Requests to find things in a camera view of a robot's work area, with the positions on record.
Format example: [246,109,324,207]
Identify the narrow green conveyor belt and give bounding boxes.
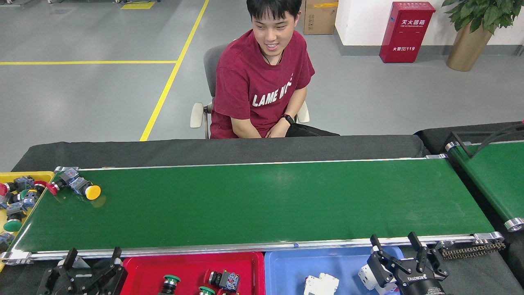
[445,140,524,232]

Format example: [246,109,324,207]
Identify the white circuit breaker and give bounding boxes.
[304,272,340,295]
[358,262,400,295]

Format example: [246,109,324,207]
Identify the brown cardboard box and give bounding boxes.
[302,0,339,35]

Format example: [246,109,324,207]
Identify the red plastic tray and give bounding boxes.
[121,252,265,295]

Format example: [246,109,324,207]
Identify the gold plant pot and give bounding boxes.
[446,23,493,72]

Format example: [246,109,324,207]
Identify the person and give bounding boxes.
[210,0,340,140]

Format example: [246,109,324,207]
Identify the long green conveyor belt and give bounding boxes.
[0,154,505,265]

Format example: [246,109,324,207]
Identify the red fire extinguisher cabinet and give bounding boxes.
[379,1,436,63]

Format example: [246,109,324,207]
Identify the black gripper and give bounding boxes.
[368,232,449,295]
[38,247,128,295]

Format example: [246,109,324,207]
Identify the green leafy plant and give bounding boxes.
[441,0,524,34]

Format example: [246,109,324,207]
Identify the yellow plastic tray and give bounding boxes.
[0,171,55,273]

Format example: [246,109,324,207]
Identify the blue plastic tray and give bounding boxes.
[264,246,410,295]

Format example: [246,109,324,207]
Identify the person's left hand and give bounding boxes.
[266,121,291,138]

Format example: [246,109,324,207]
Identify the black metal frame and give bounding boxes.
[449,121,524,158]

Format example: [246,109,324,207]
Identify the black drive chain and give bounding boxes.
[440,240,506,259]

